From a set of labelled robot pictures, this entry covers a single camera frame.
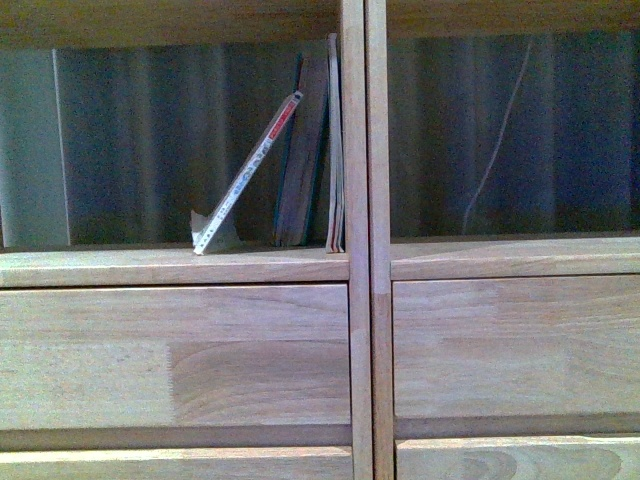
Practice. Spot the thin pale book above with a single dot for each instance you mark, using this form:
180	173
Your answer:
335	233

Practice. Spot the right upper wooden drawer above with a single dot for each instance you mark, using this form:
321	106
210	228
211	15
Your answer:
516	347

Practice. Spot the left wooden shelf cabinet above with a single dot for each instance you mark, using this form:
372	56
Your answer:
237	452

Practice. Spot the right wooden shelf cabinet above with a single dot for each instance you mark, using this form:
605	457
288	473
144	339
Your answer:
471	257

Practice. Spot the wooden shelf cabinet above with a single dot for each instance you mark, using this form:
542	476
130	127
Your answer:
237	452
471	257

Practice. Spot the right lower wooden drawer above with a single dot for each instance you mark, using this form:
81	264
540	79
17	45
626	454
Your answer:
537	457

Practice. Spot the wooden drawer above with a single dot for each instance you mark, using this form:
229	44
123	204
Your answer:
516	347
174	357
537	457

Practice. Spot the green illustrated book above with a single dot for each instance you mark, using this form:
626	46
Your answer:
302	154

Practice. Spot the white blue book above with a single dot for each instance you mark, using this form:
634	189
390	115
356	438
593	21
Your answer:
205	228

